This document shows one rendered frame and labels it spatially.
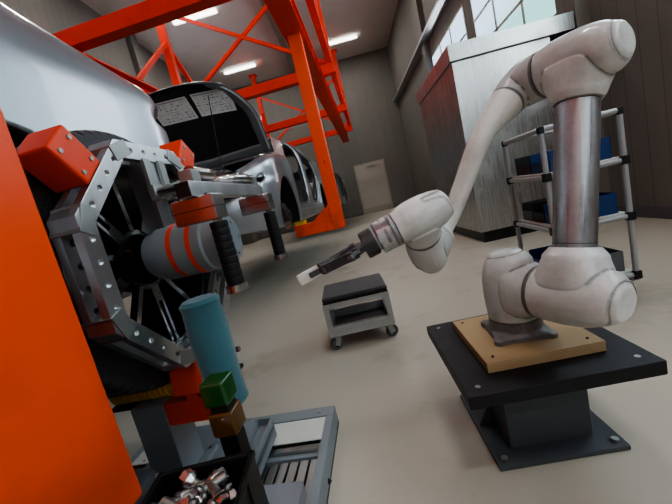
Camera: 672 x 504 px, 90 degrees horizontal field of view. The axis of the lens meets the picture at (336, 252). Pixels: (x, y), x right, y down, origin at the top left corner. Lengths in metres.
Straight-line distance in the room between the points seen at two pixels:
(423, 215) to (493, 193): 3.43
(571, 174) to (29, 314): 1.10
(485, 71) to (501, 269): 3.47
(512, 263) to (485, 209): 3.14
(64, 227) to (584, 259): 1.12
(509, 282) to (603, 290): 0.23
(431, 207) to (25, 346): 0.77
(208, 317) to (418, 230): 0.53
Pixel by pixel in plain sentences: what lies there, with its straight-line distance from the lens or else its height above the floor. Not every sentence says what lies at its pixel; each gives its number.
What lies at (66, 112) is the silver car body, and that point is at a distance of 1.55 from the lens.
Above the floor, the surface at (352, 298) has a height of 0.30.
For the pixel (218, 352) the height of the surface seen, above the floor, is 0.62.
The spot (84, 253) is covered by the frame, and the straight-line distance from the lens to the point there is 0.75.
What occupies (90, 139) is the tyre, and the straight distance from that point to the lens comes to 0.99.
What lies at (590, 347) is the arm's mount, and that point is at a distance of 1.21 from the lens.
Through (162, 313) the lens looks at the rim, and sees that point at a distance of 1.04.
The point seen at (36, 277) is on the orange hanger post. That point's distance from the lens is 0.57.
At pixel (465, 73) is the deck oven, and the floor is 1.88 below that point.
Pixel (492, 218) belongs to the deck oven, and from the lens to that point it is 4.28.
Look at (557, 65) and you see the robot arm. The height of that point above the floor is 1.08.
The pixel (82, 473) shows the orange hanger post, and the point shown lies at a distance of 0.60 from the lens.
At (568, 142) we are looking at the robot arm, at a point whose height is 0.88.
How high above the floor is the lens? 0.88
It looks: 8 degrees down
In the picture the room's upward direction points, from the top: 14 degrees counter-clockwise
